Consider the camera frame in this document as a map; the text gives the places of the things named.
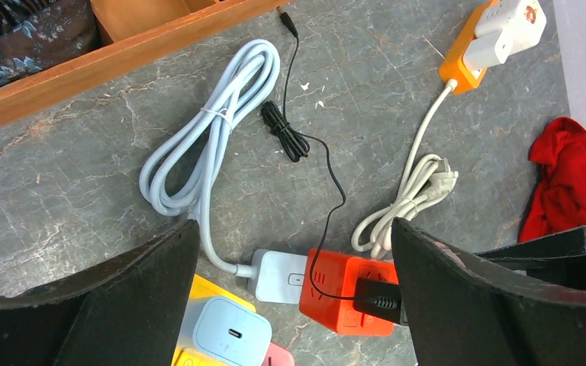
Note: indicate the light blue cube adapter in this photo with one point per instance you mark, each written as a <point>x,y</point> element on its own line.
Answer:
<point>248,341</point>

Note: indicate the rolled dark floral tie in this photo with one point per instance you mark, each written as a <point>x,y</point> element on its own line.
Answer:
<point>38,35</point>

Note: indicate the white usb charger block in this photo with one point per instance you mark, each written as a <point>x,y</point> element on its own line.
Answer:
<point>487,51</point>

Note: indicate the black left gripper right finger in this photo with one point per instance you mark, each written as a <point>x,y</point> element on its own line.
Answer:
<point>465,310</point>

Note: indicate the yellow cube socket adapter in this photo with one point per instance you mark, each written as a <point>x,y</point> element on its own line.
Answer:
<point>209,314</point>

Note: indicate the red cloth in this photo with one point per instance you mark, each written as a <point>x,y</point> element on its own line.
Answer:
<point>559,198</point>

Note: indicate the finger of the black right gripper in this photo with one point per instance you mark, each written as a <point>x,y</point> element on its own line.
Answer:
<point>558,258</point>

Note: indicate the white cube socket adapter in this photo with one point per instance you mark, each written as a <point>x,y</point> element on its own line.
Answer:
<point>524,20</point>

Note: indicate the red cube socket adapter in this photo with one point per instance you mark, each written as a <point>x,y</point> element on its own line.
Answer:
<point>334,277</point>

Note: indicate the light blue power strip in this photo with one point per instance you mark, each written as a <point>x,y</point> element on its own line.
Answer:
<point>279,276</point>

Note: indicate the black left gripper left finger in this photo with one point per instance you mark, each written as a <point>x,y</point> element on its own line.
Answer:
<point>127,310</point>

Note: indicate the wooden compartment tray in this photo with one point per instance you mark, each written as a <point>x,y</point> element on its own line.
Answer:
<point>134,33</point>

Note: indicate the orange power strip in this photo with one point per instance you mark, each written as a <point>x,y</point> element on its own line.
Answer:
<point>453,67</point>

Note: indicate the black power adapter plug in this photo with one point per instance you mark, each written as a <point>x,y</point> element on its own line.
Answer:
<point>380,299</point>

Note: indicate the pink triangular power strip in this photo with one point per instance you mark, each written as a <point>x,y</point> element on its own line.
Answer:
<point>278,356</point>

